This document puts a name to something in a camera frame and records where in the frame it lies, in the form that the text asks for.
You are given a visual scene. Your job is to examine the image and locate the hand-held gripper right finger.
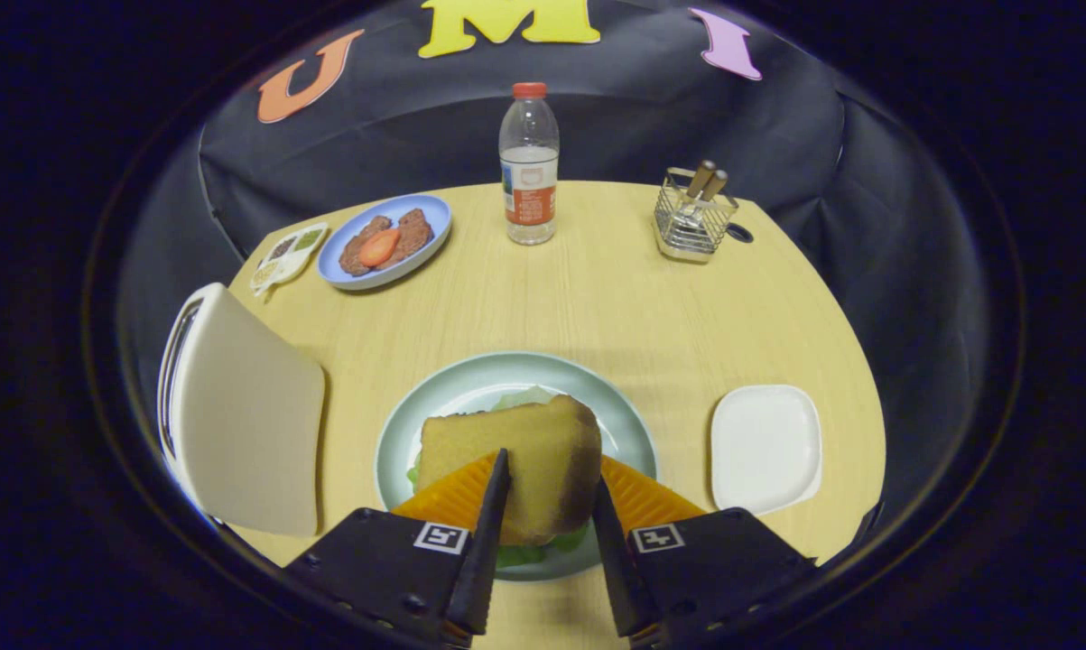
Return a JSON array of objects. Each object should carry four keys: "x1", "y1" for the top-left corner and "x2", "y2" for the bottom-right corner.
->
[{"x1": 590, "y1": 454, "x2": 819, "y2": 650}]

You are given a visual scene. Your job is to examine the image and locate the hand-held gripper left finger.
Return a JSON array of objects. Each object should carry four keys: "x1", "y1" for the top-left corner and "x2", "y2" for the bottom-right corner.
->
[{"x1": 283, "y1": 448, "x2": 513, "y2": 649}]

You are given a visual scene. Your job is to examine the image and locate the toasted bread slice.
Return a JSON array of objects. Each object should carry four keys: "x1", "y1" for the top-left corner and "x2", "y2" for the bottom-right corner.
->
[{"x1": 416, "y1": 394, "x2": 603, "y2": 546}]

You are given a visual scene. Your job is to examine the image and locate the green lettuce leaf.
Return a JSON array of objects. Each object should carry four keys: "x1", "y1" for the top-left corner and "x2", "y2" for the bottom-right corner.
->
[{"x1": 405, "y1": 385, "x2": 590, "y2": 570}]

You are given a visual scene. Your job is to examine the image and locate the pale green plate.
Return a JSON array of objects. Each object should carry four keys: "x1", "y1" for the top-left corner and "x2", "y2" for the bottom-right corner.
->
[{"x1": 375, "y1": 351, "x2": 659, "y2": 581}]

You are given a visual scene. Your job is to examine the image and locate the small white square plate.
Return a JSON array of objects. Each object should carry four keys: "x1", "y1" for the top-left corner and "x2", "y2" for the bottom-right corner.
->
[{"x1": 710, "y1": 385, "x2": 823, "y2": 517}]

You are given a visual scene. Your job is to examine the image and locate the white toaster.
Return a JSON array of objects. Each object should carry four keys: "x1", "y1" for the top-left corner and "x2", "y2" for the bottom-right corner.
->
[{"x1": 156, "y1": 283, "x2": 327, "y2": 538}]

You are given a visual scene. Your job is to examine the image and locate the red tomato slice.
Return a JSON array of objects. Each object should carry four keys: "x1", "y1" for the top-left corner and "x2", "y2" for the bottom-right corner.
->
[{"x1": 358, "y1": 227, "x2": 402, "y2": 268}]

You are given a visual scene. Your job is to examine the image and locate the brown meat patty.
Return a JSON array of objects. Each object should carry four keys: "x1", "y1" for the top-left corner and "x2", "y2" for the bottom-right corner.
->
[
  {"x1": 376, "y1": 209, "x2": 434, "y2": 269},
  {"x1": 339, "y1": 215, "x2": 393, "y2": 277}
]

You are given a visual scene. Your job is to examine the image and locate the blue plate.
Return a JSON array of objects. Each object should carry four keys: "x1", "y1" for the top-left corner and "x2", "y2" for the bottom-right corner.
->
[{"x1": 317, "y1": 194, "x2": 452, "y2": 292}]

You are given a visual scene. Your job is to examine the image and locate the white seasoning dish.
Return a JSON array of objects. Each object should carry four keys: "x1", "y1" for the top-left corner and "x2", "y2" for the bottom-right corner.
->
[{"x1": 250, "y1": 222, "x2": 330, "y2": 299}]

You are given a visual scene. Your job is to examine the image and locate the clear plastic water bottle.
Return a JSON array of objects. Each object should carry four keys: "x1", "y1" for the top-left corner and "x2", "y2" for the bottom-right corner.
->
[{"x1": 498, "y1": 82, "x2": 561, "y2": 246}]

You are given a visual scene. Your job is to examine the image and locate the black backdrop cloth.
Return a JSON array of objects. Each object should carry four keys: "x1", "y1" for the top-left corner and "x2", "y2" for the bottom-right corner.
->
[{"x1": 118, "y1": 0, "x2": 968, "y2": 561}]

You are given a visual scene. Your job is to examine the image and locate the wire cutlery basket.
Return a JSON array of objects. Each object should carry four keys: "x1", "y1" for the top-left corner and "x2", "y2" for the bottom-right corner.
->
[{"x1": 653, "y1": 167, "x2": 740, "y2": 265}]

